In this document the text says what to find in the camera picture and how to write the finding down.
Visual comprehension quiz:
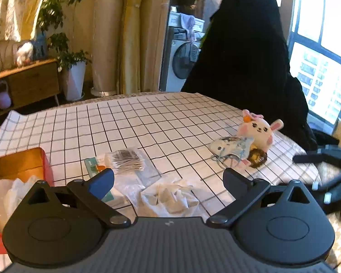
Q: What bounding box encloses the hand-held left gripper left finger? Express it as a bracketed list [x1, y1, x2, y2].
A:
[25, 168, 131, 229]

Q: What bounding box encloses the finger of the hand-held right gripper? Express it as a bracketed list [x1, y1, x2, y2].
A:
[312, 164, 341, 204]
[292, 144, 341, 167]

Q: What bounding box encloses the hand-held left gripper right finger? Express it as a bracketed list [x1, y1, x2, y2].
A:
[207, 168, 313, 229]

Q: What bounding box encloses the green white tissue packet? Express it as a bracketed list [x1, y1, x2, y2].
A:
[84, 157, 131, 208]

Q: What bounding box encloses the small yellow brown plush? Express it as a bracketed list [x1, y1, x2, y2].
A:
[248, 148, 268, 169]

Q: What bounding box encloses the cotton swab packet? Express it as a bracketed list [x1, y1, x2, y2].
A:
[104, 147, 147, 174]

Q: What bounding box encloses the printed blue face mask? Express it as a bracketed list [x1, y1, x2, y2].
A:
[210, 136, 255, 168]

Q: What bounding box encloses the clear plastic bag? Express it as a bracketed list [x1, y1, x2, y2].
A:
[114, 165, 162, 205]

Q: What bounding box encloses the white pink bunny plush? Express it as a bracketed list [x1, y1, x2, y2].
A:
[235, 109, 284, 155]

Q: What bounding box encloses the white tissue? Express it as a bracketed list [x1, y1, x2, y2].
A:
[140, 178, 201, 215]

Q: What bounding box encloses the red cardboard box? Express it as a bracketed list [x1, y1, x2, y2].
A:
[0, 147, 55, 255]

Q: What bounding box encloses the checkered white tablecloth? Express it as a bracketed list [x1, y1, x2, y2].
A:
[0, 92, 324, 273]

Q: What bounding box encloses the white plastic bag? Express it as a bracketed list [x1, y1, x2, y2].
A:
[0, 175, 43, 231]

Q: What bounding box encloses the white planter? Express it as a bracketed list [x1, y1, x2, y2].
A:
[63, 61, 87, 102]

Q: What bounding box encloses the wooden sideboard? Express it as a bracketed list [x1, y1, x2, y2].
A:
[0, 58, 61, 121]

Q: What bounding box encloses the window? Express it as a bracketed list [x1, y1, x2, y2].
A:
[287, 0, 341, 126]

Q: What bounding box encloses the white washing machine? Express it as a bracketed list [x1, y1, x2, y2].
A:
[165, 40, 202, 92]

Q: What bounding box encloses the purple kettlebell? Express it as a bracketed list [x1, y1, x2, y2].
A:
[0, 80, 12, 110]

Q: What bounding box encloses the cream rolled mat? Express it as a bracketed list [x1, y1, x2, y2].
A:
[91, 0, 124, 96]

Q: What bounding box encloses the blue vase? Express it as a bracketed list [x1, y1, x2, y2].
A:
[34, 33, 49, 61]

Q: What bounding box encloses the white plush toy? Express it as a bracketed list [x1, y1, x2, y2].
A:
[15, 42, 35, 67]

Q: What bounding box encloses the yellow curtain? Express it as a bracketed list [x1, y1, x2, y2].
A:
[118, 0, 174, 94]

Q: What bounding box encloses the pink hanging cloth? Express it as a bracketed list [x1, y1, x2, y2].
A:
[180, 13, 197, 42]

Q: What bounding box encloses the green potted plant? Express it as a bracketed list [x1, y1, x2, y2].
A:
[37, 0, 93, 71]

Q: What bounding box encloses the floral wall tapestry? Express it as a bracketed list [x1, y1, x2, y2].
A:
[0, 0, 52, 43]

